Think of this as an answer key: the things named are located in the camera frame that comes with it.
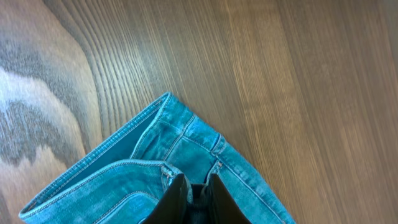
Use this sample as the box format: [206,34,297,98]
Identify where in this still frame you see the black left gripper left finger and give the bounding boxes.
[143,174,188,224]

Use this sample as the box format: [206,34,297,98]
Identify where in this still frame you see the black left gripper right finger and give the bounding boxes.
[208,174,251,224]

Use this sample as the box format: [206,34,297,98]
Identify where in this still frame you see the light blue denim jeans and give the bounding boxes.
[19,93,293,223]

